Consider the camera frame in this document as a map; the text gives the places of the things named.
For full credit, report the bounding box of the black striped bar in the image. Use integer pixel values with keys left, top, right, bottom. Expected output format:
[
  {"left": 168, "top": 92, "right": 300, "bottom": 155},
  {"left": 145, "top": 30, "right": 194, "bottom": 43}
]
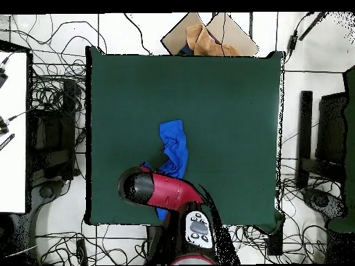
[{"left": 0, "top": 133, "right": 15, "bottom": 152}]

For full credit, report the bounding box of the blue printed t-shirt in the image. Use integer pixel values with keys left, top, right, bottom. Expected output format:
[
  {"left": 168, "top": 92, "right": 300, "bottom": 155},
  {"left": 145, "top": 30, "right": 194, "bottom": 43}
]
[{"left": 139, "top": 119, "right": 189, "bottom": 221}]

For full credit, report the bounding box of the brown cardboard box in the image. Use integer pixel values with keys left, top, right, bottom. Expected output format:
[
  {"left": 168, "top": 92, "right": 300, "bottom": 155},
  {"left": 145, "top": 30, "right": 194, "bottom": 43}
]
[{"left": 160, "top": 12, "right": 260, "bottom": 57}]

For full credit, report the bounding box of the tan towel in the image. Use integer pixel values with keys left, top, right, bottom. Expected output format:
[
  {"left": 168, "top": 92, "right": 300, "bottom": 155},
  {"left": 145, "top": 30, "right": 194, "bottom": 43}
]
[{"left": 185, "top": 24, "right": 242, "bottom": 57}]

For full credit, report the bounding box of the black power adapter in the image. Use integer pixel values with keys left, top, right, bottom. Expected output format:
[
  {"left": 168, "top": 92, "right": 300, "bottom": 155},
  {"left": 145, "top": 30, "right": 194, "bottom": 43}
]
[{"left": 286, "top": 29, "right": 300, "bottom": 54}]

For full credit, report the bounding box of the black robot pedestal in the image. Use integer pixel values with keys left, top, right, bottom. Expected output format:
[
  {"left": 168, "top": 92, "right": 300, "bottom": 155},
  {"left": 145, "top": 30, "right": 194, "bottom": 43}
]
[{"left": 146, "top": 224, "right": 174, "bottom": 265}]

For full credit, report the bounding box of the thin black rod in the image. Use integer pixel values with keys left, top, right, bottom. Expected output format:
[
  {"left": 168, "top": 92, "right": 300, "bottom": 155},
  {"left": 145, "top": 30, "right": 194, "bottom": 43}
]
[{"left": 297, "top": 11, "right": 329, "bottom": 42}]

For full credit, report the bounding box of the black cable tangle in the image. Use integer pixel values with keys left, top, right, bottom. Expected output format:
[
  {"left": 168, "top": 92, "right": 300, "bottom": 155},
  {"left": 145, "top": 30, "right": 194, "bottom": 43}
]
[
  {"left": 27, "top": 13, "right": 107, "bottom": 95},
  {"left": 230, "top": 166, "right": 328, "bottom": 265},
  {"left": 35, "top": 229, "right": 146, "bottom": 266}
]

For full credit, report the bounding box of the dark green table cloth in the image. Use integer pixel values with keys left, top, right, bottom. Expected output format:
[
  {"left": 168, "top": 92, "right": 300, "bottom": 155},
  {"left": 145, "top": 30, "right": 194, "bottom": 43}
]
[{"left": 85, "top": 46, "right": 286, "bottom": 233}]

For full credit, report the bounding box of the long black cable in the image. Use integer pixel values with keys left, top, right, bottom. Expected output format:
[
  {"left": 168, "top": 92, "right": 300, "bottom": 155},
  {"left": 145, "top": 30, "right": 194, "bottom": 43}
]
[{"left": 123, "top": 12, "right": 153, "bottom": 55}]

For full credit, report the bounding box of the white desk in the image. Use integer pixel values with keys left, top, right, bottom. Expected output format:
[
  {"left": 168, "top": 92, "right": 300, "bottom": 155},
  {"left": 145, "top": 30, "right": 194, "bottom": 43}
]
[{"left": 0, "top": 51, "right": 28, "bottom": 214}]

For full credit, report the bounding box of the green draped cloth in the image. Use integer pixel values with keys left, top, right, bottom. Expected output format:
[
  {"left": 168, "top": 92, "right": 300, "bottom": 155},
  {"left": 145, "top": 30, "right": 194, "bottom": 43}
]
[{"left": 327, "top": 66, "right": 355, "bottom": 233}]

